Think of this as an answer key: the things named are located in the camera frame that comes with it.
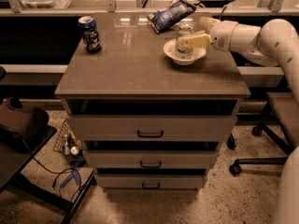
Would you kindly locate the black office chair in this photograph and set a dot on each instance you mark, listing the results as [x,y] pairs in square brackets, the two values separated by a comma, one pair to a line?
[271,134]

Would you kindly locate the middle drawer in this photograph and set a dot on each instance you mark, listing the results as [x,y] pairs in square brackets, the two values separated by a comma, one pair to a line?
[151,159]

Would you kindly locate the drawer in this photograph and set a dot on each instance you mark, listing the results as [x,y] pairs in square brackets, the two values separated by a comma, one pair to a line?
[150,182]
[150,128]
[151,159]

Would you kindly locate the dark side table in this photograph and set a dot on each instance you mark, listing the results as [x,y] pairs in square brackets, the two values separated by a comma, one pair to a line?
[14,156]

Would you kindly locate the blue pepsi can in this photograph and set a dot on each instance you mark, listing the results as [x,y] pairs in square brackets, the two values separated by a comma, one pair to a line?
[90,36]

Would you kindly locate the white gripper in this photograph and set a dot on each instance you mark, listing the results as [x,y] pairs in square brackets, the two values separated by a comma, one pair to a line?
[223,34]

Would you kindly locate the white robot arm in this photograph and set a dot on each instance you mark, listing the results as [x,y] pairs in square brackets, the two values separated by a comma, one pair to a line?
[277,42]

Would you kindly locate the grey drawer cabinet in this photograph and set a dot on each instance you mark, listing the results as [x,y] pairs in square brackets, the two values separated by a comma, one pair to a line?
[131,76]

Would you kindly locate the blue chip bag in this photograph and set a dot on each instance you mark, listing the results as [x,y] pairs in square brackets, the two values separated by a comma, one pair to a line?
[178,10]

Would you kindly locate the top drawer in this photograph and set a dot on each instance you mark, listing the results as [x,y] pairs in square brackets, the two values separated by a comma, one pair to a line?
[150,128]

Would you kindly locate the brown bag on table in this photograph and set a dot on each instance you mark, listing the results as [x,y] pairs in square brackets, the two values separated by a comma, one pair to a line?
[20,127]

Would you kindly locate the bottom drawer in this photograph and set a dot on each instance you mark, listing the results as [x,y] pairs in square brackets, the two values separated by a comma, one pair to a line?
[150,182]

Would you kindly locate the wire mesh basket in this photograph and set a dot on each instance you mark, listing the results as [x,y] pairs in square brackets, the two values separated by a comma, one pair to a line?
[69,146]

